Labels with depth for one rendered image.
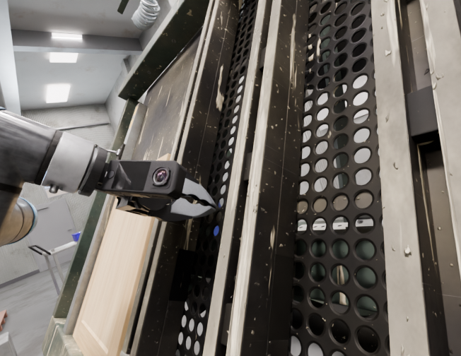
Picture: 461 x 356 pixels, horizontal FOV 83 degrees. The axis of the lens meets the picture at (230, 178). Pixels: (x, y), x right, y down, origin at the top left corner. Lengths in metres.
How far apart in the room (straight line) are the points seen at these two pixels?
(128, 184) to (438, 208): 0.32
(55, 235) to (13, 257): 1.25
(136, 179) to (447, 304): 0.32
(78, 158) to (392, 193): 0.34
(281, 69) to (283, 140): 0.11
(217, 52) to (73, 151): 0.43
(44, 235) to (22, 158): 10.62
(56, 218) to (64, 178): 10.63
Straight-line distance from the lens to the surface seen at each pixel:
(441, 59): 0.26
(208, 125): 0.58
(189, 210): 0.43
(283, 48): 0.44
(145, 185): 0.34
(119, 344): 0.73
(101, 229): 1.14
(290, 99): 0.40
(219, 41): 0.72
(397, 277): 0.21
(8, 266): 11.09
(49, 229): 10.98
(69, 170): 0.38
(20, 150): 0.37
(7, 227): 0.42
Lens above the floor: 1.26
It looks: 2 degrees down
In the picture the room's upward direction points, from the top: 18 degrees counter-clockwise
